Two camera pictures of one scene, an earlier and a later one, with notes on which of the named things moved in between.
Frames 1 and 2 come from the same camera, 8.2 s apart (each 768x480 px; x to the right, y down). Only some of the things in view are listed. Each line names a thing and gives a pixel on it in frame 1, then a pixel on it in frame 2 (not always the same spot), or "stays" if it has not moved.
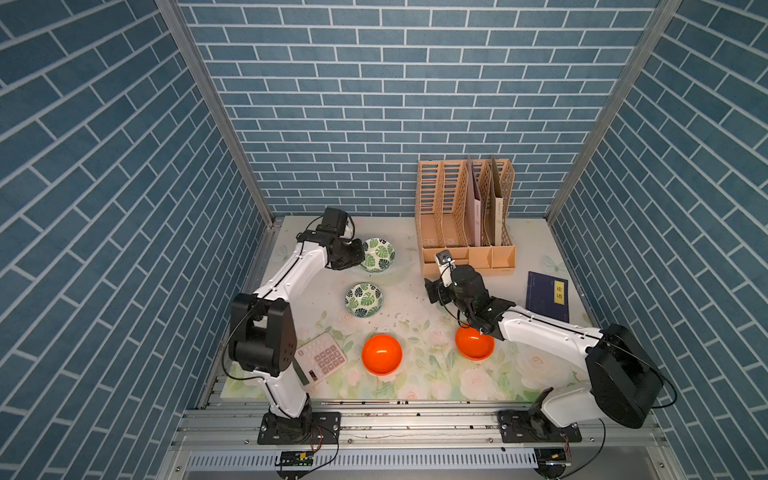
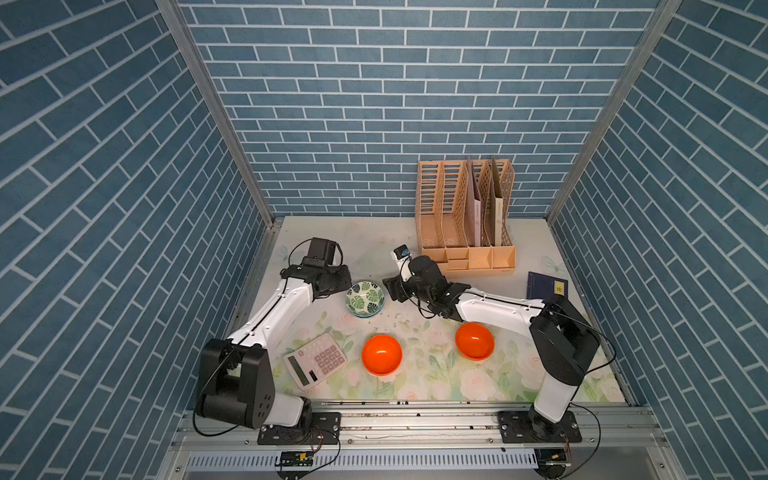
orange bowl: x=381 y=354 stays
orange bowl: x=474 y=345 stays
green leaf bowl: x=379 y=255 → x=365 y=299
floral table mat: x=399 y=346 stays
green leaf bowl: x=364 y=300 stays
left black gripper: x=357 y=257 → x=344 y=278
